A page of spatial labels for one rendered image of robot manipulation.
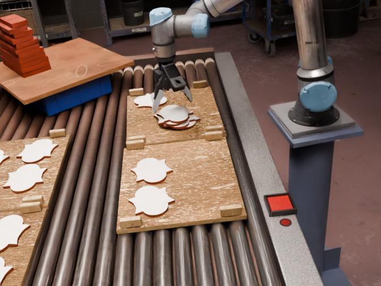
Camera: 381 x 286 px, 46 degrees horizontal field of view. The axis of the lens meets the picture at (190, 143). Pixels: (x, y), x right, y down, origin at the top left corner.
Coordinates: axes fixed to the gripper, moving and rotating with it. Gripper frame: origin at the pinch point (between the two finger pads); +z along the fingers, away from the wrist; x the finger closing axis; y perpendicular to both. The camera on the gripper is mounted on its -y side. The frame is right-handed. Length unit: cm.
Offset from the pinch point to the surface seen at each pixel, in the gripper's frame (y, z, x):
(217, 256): -65, 8, 18
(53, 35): 416, 87, -15
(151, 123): 4.3, 5.6, 7.8
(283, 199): -56, 6, -8
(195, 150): -21.4, 5.5, 2.3
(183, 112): -1.6, 1.6, -3.1
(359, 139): 61, 99, -158
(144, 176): -27.0, 4.6, 22.4
